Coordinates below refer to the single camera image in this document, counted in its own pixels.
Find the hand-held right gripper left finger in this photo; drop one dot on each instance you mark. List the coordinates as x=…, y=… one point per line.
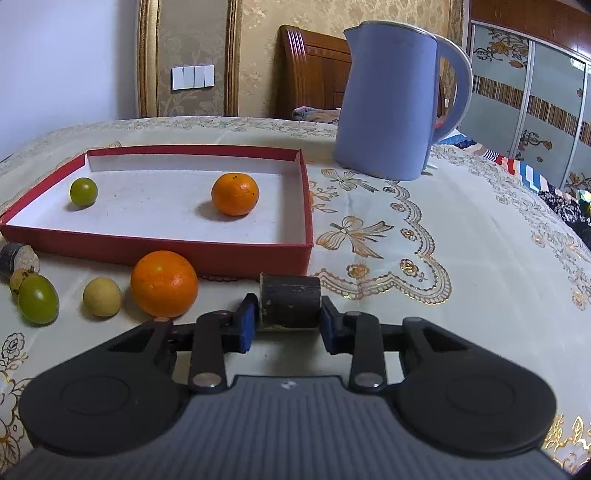
x=247, y=325

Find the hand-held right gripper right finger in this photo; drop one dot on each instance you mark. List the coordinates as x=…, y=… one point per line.
x=328, y=333

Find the dark sugarcane piece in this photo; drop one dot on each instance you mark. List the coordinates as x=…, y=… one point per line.
x=291, y=302
x=14, y=257

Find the shallow red cardboard box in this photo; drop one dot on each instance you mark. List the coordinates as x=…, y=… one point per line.
x=231, y=258

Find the mandarin orange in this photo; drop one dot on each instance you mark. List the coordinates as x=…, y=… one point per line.
x=235, y=194
x=164, y=284

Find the pale yellow longan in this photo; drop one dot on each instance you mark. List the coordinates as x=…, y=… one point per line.
x=102, y=297
x=16, y=278

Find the embroidered cream tablecloth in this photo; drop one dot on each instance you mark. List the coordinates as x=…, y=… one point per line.
x=461, y=277

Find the oval green grape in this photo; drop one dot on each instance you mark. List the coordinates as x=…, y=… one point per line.
x=38, y=300

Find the round green plum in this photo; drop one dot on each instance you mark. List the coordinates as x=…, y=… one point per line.
x=83, y=192

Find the pile of clothes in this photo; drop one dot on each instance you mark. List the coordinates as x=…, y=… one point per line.
x=318, y=114

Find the blue electric kettle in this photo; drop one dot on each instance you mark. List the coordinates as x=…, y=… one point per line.
x=388, y=101

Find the colourful patterned blanket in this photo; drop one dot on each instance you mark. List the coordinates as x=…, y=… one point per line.
x=531, y=175

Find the wooden bed headboard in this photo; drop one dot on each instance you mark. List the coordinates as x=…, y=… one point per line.
x=314, y=74

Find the shiny green object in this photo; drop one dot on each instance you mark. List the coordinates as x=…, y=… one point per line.
x=585, y=203

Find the wardrobe with patterned doors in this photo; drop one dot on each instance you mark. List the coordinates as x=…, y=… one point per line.
x=549, y=78

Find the white wall switch panel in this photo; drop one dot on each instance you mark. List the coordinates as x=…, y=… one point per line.
x=193, y=77

